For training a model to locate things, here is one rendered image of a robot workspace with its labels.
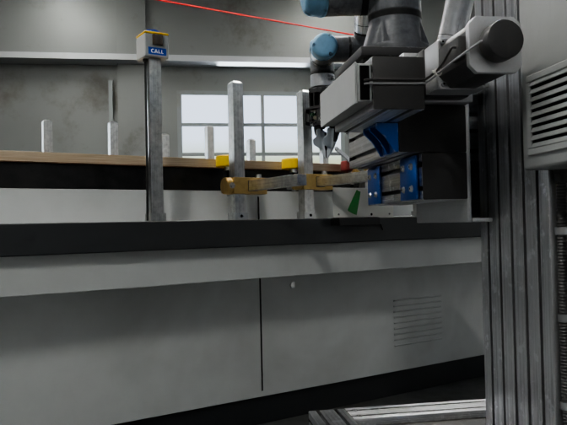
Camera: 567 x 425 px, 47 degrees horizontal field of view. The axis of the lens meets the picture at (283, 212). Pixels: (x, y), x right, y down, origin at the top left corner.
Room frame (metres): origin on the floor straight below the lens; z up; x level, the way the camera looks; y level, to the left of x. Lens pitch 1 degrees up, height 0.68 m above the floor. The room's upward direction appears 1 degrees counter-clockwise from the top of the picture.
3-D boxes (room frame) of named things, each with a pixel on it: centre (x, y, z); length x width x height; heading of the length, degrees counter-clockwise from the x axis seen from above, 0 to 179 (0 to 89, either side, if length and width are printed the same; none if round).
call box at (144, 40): (1.80, 0.36, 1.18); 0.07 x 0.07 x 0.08; 33
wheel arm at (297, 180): (1.90, 0.07, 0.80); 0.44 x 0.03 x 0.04; 33
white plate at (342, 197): (2.17, -0.27, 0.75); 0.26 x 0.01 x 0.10; 123
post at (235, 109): (1.94, 0.14, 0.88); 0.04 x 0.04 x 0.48; 33
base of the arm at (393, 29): (1.42, -0.25, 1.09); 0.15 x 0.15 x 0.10
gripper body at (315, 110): (2.00, -0.13, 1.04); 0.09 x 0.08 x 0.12; 143
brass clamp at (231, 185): (1.95, 0.12, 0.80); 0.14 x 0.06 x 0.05; 123
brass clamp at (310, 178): (2.09, -0.09, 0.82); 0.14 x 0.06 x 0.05; 123
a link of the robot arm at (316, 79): (2.00, -0.13, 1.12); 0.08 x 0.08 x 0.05
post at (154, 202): (1.80, 0.36, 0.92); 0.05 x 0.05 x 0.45; 33
